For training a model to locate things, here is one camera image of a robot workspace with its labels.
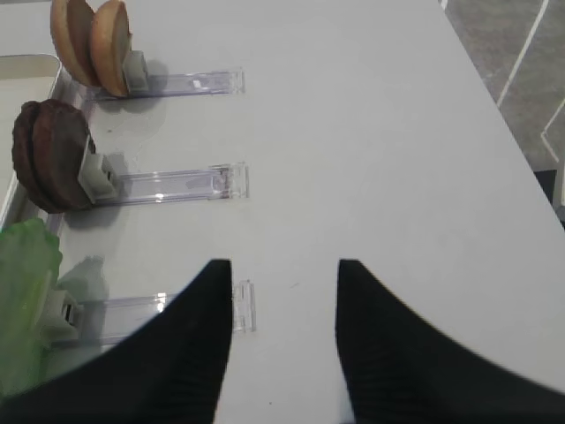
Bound bun slice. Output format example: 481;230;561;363
50;0;100;87
90;1;132;97

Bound clear bun holder rail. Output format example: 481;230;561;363
83;68;245;102

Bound grey bun pusher block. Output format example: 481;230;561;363
122;50;149;94

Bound inner brown meat patty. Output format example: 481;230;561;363
11;101;55;213

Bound grey patty pusher block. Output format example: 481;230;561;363
78;150;117;204

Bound brown meat patty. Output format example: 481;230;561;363
32;99;95;211
11;101;55;213

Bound clear lettuce holder rail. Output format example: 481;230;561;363
76;280;256;345

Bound standing green lettuce leaf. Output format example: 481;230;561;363
1;218;63;398

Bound outer brown meat patty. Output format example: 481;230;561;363
32;99;95;211

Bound grey lettuce pusher block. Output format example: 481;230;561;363
39;289;83;345

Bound clear patty holder rail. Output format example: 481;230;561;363
94;163;249;207

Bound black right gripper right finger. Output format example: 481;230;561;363
335;260;564;423

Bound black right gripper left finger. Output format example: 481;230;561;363
1;260;232;423

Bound inner bun top slice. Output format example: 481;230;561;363
50;0;100;87

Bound outer bun top slice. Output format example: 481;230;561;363
90;1;132;97

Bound white metal tray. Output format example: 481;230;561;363
1;54;65;229

